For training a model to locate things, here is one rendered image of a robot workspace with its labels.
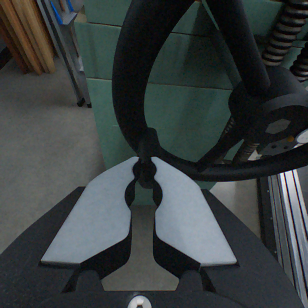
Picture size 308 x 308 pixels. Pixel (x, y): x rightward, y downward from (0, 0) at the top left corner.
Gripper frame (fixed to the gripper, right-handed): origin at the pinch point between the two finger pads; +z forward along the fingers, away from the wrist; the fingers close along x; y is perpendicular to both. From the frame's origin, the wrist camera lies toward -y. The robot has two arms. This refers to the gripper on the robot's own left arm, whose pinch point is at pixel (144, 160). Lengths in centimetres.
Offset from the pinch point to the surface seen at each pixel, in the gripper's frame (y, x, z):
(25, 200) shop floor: 57, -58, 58
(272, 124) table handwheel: -2.1, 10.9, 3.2
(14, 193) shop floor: 55, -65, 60
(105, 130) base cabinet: 9.1, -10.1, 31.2
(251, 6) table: -11.6, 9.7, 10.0
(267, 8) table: -11.6, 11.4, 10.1
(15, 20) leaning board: -27, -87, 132
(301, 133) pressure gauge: 5.4, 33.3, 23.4
